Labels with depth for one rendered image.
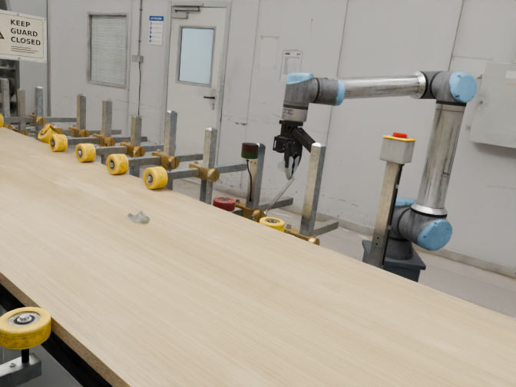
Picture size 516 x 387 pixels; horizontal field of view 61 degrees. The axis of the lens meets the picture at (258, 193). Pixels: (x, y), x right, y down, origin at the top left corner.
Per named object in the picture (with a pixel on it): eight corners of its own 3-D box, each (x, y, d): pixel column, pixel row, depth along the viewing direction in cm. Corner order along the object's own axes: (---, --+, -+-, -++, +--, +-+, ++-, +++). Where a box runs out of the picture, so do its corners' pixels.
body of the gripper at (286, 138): (284, 150, 166) (288, 119, 163) (302, 155, 161) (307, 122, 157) (271, 152, 160) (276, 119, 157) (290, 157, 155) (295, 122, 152)
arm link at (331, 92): (334, 79, 165) (305, 76, 161) (350, 81, 155) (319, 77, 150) (330, 104, 168) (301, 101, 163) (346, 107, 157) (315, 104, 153)
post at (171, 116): (166, 215, 201) (172, 110, 189) (170, 217, 199) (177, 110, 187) (160, 216, 199) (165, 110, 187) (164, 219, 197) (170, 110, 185)
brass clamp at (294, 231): (288, 238, 159) (290, 225, 157) (319, 249, 151) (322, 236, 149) (278, 241, 154) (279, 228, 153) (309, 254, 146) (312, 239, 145)
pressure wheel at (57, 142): (69, 147, 207) (62, 153, 213) (65, 131, 208) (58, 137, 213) (57, 147, 203) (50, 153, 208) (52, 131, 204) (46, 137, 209)
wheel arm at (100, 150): (171, 149, 232) (172, 142, 231) (176, 150, 230) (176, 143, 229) (82, 154, 194) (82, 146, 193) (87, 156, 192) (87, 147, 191)
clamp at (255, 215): (237, 213, 173) (239, 200, 171) (263, 222, 165) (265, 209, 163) (227, 214, 169) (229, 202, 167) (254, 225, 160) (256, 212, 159)
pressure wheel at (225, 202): (221, 223, 165) (224, 193, 163) (236, 229, 161) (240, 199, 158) (206, 226, 159) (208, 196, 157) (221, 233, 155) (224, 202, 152)
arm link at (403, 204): (399, 227, 219) (405, 193, 215) (422, 239, 204) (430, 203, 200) (373, 227, 214) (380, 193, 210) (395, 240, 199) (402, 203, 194)
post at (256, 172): (245, 262, 172) (258, 142, 160) (252, 266, 170) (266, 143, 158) (239, 265, 170) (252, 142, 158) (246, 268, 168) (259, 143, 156)
